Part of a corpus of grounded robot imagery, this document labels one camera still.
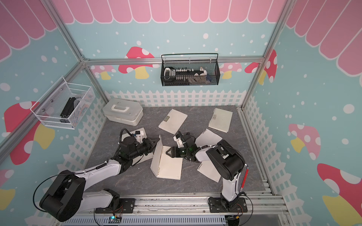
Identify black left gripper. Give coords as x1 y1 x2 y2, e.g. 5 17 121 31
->
129 137 160 160

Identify small green spiral notebook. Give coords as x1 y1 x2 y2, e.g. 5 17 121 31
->
150 136 183 180

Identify large cream spiral notebook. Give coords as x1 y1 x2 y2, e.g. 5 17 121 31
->
158 109 188 135

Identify cream spiral notebook with label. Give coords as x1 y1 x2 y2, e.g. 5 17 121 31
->
208 108 233 133

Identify torn white page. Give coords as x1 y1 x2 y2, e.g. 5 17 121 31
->
195 129 222 147

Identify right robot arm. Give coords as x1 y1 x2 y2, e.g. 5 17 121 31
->
166 130 248 205

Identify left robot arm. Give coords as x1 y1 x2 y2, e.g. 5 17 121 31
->
35 135 160 222

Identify white plastic storage box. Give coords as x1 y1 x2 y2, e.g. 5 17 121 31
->
103 98 143 126

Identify items in black basket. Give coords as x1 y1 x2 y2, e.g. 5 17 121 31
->
161 67 213 86

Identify small green circuit board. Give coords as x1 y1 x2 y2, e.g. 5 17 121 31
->
108 216 122 224

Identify black block in white basket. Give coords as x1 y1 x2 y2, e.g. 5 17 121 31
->
60 97 76 123

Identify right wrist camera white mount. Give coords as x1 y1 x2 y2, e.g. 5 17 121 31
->
173 134 184 148

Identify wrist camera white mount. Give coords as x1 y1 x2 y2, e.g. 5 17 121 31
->
134 130 145 144
173 134 184 148

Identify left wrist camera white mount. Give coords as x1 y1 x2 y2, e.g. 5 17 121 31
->
134 130 145 144

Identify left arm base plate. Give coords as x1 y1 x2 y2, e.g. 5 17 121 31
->
95 198 136 214

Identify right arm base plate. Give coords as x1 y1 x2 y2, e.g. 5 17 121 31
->
207 197 248 213

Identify black wire wall basket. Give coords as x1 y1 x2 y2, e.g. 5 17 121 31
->
160 53 220 86

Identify red handled tool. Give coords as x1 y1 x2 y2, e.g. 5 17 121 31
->
239 166 249 193

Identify white wire wall basket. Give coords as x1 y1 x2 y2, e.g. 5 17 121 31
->
30 77 96 130

